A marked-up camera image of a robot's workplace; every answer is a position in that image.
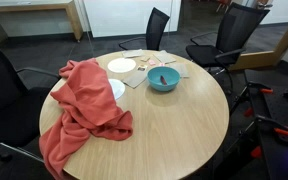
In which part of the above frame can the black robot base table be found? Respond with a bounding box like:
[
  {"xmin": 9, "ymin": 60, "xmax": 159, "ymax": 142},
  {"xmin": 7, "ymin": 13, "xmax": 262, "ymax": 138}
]
[{"xmin": 245, "ymin": 70, "xmax": 288, "ymax": 180}]

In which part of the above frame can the small tan packet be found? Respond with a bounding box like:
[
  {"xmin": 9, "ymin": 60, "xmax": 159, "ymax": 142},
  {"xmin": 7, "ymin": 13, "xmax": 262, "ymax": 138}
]
[{"xmin": 141, "ymin": 56, "xmax": 150, "ymax": 62}]

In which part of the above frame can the black clamp orange handle upper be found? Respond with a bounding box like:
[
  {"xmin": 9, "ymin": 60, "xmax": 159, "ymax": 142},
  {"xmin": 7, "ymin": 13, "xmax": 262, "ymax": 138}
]
[{"xmin": 229, "ymin": 82, "xmax": 273, "ymax": 115}]

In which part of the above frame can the red pen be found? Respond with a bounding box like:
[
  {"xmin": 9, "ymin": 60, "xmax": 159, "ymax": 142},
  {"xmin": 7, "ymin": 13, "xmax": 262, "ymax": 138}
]
[{"xmin": 160, "ymin": 76, "xmax": 167, "ymax": 85}]

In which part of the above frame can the black office chair right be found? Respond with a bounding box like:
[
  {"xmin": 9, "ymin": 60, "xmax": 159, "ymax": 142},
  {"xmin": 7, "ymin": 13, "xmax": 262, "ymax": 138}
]
[{"xmin": 186, "ymin": 2, "xmax": 269, "ymax": 93}]

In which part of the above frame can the black office chair back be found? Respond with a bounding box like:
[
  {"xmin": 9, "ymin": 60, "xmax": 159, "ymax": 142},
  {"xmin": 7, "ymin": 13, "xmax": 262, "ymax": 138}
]
[{"xmin": 118, "ymin": 6, "xmax": 171, "ymax": 52}]

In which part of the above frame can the brown paper napkin front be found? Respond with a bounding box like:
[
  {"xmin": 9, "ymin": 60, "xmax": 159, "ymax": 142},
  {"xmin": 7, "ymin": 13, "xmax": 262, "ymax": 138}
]
[{"xmin": 122, "ymin": 71, "xmax": 147, "ymax": 89}]

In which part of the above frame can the brown paper napkin back left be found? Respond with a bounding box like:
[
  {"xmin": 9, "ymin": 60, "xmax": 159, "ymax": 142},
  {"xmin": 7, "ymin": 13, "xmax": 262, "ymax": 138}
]
[{"xmin": 122, "ymin": 49, "xmax": 144, "ymax": 58}]

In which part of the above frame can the black clamp orange handle lower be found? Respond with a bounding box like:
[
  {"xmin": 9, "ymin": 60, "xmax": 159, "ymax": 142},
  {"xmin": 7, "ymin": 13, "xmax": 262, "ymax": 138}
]
[{"xmin": 214, "ymin": 115, "xmax": 288, "ymax": 180}]

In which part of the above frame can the black clamp orange handle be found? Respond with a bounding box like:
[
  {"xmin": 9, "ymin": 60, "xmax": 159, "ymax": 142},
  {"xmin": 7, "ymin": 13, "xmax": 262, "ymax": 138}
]
[
  {"xmin": 214, "ymin": 115, "xmax": 288, "ymax": 180},
  {"xmin": 229, "ymin": 82, "xmax": 273, "ymax": 115}
]

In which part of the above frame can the white plate under cloth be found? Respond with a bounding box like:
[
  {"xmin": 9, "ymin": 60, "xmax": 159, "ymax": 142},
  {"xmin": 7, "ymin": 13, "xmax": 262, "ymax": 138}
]
[{"xmin": 109, "ymin": 79, "xmax": 125, "ymax": 99}]

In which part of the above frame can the small dark printed packet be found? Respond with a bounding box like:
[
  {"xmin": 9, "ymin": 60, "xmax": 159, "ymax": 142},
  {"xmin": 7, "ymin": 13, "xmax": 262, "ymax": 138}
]
[{"xmin": 137, "ymin": 65, "xmax": 148, "ymax": 71}]

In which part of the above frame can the red fleece cloth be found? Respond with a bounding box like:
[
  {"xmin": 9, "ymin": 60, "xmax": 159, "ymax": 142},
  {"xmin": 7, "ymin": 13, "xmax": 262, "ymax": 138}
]
[{"xmin": 39, "ymin": 58, "xmax": 133, "ymax": 180}]

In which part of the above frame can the wooden side table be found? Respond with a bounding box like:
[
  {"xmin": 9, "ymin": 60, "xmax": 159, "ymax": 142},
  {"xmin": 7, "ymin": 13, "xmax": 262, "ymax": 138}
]
[{"xmin": 0, "ymin": 0, "xmax": 83, "ymax": 42}]

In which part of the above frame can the black office chair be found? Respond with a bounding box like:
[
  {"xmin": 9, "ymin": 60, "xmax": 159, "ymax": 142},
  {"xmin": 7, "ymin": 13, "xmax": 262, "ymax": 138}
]
[
  {"xmin": 0, "ymin": 50, "xmax": 60, "ymax": 163},
  {"xmin": 186, "ymin": 2, "xmax": 269, "ymax": 93},
  {"xmin": 118, "ymin": 6, "xmax": 171, "ymax": 52}
]

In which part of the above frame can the white round plate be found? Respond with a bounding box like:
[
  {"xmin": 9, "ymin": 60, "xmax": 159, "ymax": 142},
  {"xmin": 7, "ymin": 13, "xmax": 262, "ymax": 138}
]
[{"xmin": 107, "ymin": 58, "xmax": 136, "ymax": 73}]

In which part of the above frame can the teal plastic bowl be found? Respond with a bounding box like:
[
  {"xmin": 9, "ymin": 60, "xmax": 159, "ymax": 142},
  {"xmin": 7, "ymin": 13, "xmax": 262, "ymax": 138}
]
[{"xmin": 147, "ymin": 66, "xmax": 180, "ymax": 92}]

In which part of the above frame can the brown paper napkin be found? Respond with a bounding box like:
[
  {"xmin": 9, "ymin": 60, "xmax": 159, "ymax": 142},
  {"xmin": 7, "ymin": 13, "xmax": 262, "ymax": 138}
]
[
  {"xmin": 122, "ymin": 71, "xmax": 147, "ymax": 89},
  {"xmin": 122, "ymin": 49, "xmax": 144, "ymax": 58},
  {"xmin": 170, "ymin": 63, "xmax": 189, "ymax": 78},
  {"xmin": 154, "ymin": 50, "xmax": 176, "ymax": 64}
]

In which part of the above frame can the brown paper napkin back right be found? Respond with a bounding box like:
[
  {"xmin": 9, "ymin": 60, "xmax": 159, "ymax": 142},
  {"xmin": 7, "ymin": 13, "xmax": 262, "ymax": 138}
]
[{"xmin": 154, "ymin": 50, "xmax": 176, "ymax": 64}]

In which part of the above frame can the black office chair left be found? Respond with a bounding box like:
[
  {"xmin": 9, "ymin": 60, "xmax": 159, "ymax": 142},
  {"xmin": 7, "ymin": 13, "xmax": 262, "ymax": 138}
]
[{"xmin": 0, "ymin": 50, "xmax": 60, "ymax": 163}]

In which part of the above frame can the pink small packet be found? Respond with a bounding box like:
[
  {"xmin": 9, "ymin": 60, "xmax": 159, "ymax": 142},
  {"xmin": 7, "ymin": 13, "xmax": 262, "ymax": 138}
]
[{"xmin": 148, "ymin": 59, "xmax": 156, "ymax": 66}]

